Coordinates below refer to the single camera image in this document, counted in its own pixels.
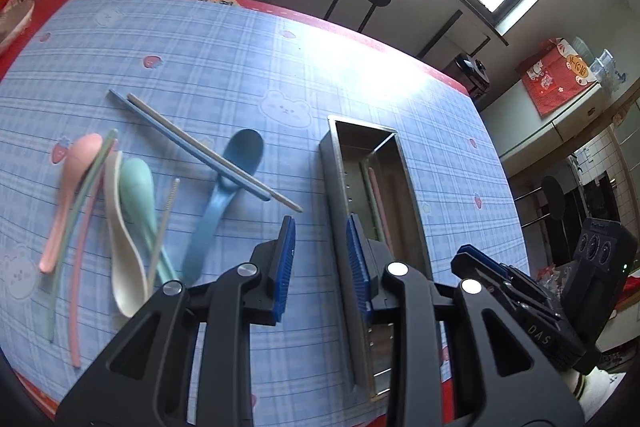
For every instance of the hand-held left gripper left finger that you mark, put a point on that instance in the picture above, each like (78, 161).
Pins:
(282, 268)

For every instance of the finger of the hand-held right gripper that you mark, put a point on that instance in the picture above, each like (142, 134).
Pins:
(475, 268)
(482, 253)

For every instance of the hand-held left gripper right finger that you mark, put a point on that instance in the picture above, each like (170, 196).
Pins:
(359, 268)

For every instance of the metal utensil container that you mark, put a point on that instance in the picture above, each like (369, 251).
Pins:
(335, 187)

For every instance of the thin white chopstick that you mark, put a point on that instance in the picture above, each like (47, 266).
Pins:
(162, 232)

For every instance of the white spoon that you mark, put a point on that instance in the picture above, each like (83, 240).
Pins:
(122, 247)

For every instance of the green spoon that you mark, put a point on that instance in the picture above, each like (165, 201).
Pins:
(137, 187)

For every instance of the pink chopstick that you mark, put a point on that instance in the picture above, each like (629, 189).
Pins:
(79, 267)
(381, 207)

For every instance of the green chopstick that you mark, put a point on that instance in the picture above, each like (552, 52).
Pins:
(65, 247)
(374, 212)

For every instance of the pink spoon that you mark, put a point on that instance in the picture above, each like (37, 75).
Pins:
(80, 162)

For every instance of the person's right forearm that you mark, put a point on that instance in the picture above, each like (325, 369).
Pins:
(586, 384)

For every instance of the black bar stool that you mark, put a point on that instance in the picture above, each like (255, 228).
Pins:
(552, 202)

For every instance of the blue spoon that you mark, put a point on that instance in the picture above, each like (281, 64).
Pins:
(240, 157)

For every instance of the white cabinet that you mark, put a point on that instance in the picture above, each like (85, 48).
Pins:
(550, 132)

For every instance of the beige chopstick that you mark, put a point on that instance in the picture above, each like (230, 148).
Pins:
(200, 142)

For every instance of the blue chopstick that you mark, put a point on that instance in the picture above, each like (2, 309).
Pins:
(170, 132)

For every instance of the red cat print bag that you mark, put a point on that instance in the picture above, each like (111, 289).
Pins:
(552, 77)

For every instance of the clear plastic containers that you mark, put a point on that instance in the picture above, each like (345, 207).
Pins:
(602, 67)

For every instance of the blue plaid tablecloth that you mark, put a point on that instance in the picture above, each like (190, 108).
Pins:
(200, 57)

